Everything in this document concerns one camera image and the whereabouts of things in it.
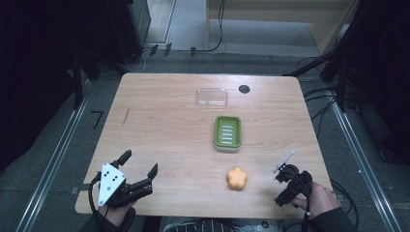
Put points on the light wooden furniture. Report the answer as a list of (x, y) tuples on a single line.
[(277, 9)]

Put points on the black cabinet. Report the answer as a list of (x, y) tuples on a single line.
[(129, 29)]

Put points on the striped dark clothing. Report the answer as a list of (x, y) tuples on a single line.
[(199, 226)]

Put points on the clear plastic container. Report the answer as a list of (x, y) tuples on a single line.
[(212, 97)]

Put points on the green soap dish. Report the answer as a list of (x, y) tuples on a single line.
[(227, 132)]

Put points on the black metal stand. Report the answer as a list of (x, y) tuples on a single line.
[(338, 61), (77, 82)]

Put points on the black round table grommet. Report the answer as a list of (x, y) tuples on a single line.
[(244, 89)]

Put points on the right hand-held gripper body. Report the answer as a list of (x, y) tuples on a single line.
[(295, 180)]

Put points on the person's left hand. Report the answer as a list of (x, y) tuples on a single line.
[(116, 214)]

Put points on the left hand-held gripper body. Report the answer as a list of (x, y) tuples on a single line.
[(111, 185)]

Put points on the orange flower-shaped soap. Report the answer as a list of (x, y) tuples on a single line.
[(237, 178)]

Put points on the person's right hand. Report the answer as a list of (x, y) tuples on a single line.
[(320, 199)]

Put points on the metal floor rail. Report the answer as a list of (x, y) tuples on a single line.
[(366, 167), (51, 164)]

